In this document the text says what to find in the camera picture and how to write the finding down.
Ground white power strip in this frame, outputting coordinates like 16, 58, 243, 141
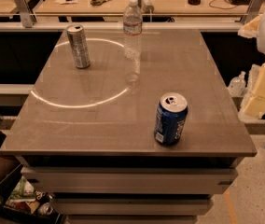
141, 0, 154, 13

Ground right metal bracket post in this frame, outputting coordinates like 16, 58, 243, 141
241, 0, 264, 24

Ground left metal bracket post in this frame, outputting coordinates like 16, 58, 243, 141
14, 0, 35, 28

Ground silver energy drink can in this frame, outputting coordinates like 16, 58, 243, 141
66, 24, 91, 69

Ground clear sanitizer bottle left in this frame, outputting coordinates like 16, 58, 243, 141
228, 71, 246, 97

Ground scissors with dark handles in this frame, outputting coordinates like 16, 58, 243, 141
90, 0, 112, 7

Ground metal bracket post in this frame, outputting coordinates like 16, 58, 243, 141
14, 0, 35, 28
241, 0, 264, 24

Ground black bin with snacks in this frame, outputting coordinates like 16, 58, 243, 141
1, 176, 63, 224

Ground blue pepsi can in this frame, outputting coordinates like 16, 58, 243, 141
154, 92, 188, 146

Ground black cable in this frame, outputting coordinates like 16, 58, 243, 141
208, 0, 238, 10

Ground clear plastic water bottle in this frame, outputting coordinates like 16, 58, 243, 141
123, 0, 143, 60

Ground grey drawer cabinet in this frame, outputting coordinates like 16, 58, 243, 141
21, 166, 238, 222

